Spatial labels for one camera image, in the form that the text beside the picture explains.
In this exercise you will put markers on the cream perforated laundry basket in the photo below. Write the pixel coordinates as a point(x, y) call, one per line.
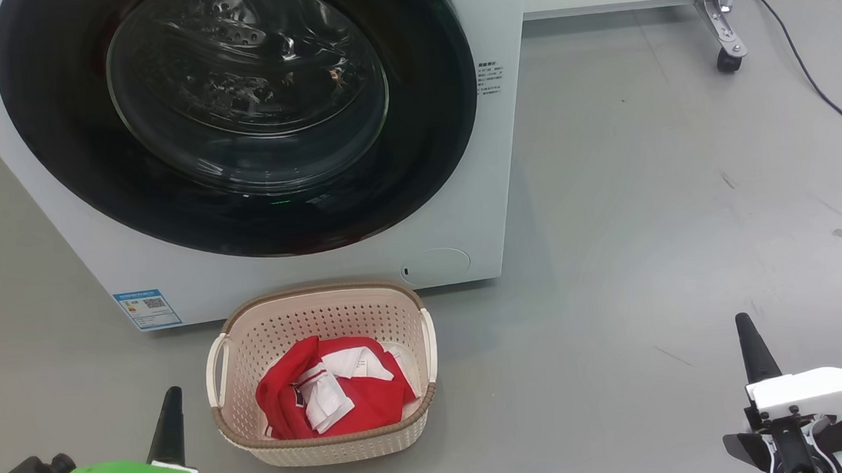
point(323, 315)

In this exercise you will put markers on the white oval filter access cover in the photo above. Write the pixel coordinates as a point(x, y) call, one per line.
point(437, 263)

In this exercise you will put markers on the metal table leg with caster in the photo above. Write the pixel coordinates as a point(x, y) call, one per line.
point(723, 6)

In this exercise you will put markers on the red and white garment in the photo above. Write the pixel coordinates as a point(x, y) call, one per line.
point(372, 400)

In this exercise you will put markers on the blue energy label sticker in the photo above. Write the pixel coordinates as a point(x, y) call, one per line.
point(148, 309)

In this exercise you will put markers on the black glass washing machine door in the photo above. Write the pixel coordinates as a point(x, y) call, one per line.
point(57, 142)

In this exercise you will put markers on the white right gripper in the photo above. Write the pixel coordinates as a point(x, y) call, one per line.
point(818, 391)

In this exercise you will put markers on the white front-load washing machine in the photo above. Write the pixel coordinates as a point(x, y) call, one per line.
point(503, 151)

